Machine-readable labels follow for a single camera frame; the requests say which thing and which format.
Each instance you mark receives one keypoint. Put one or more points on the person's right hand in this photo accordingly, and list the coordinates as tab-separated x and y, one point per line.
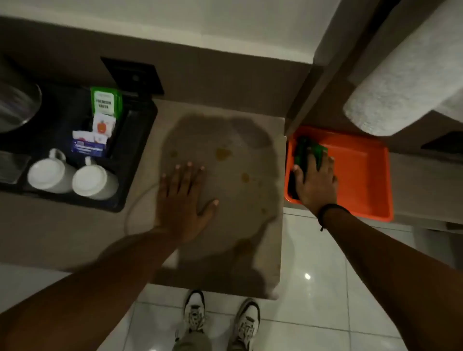
318	188

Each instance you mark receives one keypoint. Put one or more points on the person's left hand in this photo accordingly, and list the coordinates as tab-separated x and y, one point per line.
179	209

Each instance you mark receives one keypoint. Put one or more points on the person's right thumb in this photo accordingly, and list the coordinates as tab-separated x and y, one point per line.
299	175

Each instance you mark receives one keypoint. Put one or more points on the person's left middle finger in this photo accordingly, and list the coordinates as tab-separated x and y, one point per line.
189	178

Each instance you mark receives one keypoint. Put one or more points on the person's left little finger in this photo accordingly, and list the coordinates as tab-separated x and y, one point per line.
164	186

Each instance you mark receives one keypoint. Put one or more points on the person's left thumb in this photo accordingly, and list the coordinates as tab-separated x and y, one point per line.
211	209

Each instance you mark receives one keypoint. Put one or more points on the green scrub sponge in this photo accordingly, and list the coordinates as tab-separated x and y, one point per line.
302	152

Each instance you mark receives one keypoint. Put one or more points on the person's right forearm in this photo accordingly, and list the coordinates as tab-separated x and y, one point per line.
394	282

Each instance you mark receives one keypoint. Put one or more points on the person's left forearm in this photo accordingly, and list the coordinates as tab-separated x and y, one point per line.
90	293

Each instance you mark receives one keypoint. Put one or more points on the black wristband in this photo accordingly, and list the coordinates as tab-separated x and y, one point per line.
331	208

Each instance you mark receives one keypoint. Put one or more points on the black serving tray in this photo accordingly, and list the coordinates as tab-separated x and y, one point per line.
134	137

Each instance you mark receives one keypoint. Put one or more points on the orange plastic tray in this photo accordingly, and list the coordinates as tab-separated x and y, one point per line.
361	173

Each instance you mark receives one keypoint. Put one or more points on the white ceramic cup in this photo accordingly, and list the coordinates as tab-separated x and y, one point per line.
94	182
50	175

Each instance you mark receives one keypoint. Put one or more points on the white sachet with orange print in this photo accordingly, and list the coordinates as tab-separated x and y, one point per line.
104	124

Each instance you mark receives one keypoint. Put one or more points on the blue and white sachet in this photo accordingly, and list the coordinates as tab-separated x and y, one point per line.
88	143

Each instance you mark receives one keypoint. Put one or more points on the green tea packet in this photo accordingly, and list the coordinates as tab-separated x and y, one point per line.
105	102

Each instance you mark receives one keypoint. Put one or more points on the person's left white sneaker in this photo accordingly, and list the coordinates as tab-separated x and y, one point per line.
194	311

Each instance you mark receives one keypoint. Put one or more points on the person's white sneaker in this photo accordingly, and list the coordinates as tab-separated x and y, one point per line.
247	321
194	311

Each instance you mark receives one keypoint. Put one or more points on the person's right white sneaker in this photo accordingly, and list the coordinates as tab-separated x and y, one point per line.
247	321

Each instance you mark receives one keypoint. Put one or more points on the grey trousers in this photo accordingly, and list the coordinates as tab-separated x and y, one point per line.
191	342

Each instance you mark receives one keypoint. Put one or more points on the large rolled white towel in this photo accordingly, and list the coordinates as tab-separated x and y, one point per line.
408	72

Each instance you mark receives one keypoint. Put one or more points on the steel electric kettle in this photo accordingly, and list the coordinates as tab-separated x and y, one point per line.
16	105

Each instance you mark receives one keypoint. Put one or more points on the black wall socket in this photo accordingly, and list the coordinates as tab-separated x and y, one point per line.
134	76

